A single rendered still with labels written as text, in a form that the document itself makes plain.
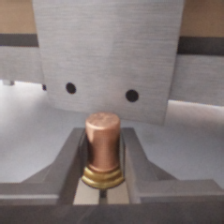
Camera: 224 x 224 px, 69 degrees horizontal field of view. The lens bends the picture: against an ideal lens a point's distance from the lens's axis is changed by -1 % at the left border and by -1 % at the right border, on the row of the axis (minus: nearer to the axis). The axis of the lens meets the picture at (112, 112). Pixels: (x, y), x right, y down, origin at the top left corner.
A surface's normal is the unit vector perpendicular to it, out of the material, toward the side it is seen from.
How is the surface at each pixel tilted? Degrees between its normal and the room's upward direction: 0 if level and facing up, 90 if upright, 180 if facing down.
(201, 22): 90
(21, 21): 90
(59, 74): 90
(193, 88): 90
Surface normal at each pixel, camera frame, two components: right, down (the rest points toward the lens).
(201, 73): -0.32, 0.42
